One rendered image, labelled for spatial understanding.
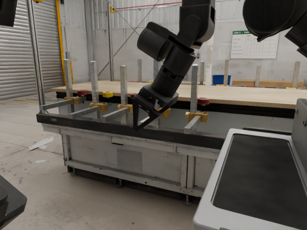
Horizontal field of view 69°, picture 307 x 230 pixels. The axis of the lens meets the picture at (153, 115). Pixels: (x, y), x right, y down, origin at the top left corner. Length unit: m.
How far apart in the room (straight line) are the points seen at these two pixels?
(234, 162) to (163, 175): 1.68
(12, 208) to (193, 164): 1.62
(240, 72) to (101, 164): 6.99
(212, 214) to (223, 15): 8.55
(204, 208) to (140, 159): 1.79
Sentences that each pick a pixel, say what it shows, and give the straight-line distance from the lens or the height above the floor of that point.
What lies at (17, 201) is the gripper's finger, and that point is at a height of 1.04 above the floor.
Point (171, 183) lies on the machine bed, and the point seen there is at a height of 0.17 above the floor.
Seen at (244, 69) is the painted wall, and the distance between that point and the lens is 8.50.
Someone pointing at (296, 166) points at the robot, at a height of 1.04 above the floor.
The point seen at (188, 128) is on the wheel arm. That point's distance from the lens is 1.13.
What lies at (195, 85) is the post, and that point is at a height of 1.01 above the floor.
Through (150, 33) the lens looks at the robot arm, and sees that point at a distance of 0.51.
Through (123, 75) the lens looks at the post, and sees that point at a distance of 1.56.
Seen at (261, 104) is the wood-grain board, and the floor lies 0.89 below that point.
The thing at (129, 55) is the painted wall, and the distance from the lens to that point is 9.71.
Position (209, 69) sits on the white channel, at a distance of 2.33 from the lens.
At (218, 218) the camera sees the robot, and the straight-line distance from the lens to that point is 0.19.
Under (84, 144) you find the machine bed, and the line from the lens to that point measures 2.27.
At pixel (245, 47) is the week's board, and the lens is 8.49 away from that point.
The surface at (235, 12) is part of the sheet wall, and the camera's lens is 8.69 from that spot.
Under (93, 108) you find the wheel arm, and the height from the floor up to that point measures 0.81.
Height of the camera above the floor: 1.15
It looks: 14 degrees down
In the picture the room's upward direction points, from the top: straight up
